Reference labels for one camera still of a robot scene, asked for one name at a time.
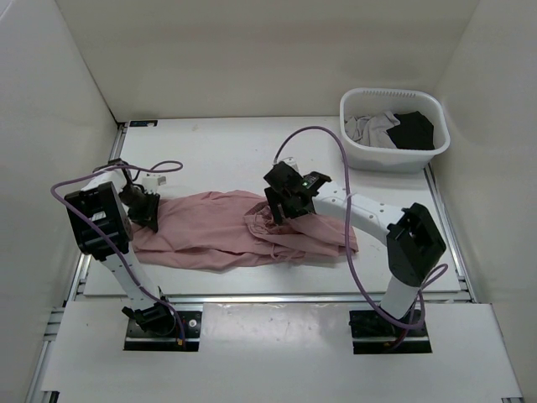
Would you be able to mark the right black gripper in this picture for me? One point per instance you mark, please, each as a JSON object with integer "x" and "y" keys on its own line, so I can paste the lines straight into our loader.
{"x": 273, "y": 201}

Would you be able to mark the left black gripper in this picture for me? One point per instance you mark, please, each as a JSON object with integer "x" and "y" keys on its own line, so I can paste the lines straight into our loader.
{"x": 150, "y": 214}

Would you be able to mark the pink trousers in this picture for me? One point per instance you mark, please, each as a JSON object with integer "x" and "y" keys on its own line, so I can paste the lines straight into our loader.
{"x": 224, "y": 230}

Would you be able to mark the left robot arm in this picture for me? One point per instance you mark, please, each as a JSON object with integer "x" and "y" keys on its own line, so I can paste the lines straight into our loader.
{"x": 103, "y": 207}

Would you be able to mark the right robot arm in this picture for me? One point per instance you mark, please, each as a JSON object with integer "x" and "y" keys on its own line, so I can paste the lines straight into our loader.
{"x": 413, "y": 241}

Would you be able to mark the blue label sticker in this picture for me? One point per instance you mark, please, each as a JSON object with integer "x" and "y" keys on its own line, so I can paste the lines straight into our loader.
{"x": 143, "y": 123}

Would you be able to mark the grey garment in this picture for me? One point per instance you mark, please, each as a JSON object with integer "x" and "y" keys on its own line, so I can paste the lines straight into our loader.
{"x": 372, "y": 131}

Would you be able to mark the white laundry basket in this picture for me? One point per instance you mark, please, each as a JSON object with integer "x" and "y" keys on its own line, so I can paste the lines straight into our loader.
{"x": 372, "y": 101}

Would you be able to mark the black garment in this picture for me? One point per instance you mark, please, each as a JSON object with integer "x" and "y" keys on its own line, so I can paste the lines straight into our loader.
{"x": 414, "y": 131}

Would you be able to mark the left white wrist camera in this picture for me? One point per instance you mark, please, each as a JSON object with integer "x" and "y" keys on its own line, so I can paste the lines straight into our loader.
{"x": 152, "y": 182}

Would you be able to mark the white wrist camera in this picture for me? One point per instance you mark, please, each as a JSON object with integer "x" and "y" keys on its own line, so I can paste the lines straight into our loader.
{"x": 290, "y": 161}
{"x": 152, "y": 182}

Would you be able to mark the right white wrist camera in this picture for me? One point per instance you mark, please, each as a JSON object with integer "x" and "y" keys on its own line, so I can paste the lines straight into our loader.
{"x": 290, "y": 161}

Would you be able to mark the aluminium frame rail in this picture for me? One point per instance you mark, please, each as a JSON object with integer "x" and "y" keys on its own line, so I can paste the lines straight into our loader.
{"x": 277, "y": 333}

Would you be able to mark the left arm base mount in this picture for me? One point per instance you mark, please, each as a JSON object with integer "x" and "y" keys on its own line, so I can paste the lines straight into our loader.
{"x": 157, "y": 330}

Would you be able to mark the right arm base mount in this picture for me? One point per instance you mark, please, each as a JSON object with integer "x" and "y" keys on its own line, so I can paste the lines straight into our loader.
{"x": 373, "y": 335}

